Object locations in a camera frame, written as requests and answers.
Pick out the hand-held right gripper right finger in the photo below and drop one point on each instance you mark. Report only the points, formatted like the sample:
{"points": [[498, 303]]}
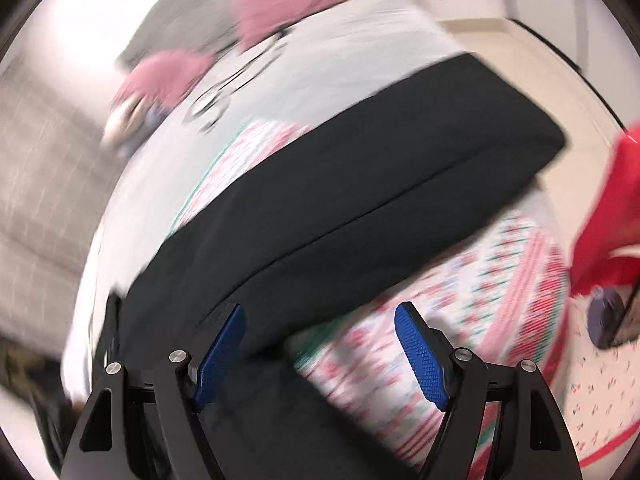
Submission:
{"points": [[420, 355]]}

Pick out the grey padded headboard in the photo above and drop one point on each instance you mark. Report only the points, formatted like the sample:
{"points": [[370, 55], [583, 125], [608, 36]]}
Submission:
{"points": [[190, 5]]}

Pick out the grey floral curtain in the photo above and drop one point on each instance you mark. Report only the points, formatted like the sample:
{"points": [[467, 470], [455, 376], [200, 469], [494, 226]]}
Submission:
{"points": [[45, 185]]}

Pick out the bed with grey sheet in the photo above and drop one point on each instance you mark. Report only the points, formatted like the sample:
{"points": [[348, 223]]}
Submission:
{"points": [[325, 60]]}

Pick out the pink pillow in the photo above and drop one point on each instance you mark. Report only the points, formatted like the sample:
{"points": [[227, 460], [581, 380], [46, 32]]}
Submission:
{"points": [[165, 75], [300, 0]]}

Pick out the white cloth with red print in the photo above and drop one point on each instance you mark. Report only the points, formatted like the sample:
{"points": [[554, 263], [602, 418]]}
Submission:
{"points": [[600, 385]]}

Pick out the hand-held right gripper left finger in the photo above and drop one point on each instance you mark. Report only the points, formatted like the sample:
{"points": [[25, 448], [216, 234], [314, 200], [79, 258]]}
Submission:
{"points": [[220, 355]]}

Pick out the red green patterned blanket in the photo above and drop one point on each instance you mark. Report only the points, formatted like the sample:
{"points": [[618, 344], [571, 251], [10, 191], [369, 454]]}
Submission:
{"points": [[475, 285]]}

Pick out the dark round object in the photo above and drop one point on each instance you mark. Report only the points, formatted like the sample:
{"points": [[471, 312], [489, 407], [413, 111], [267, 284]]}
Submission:
{"points": [[604, 317]]}

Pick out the black pants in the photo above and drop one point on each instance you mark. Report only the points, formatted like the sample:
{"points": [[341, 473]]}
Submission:
{"points": [[350, 160]]}

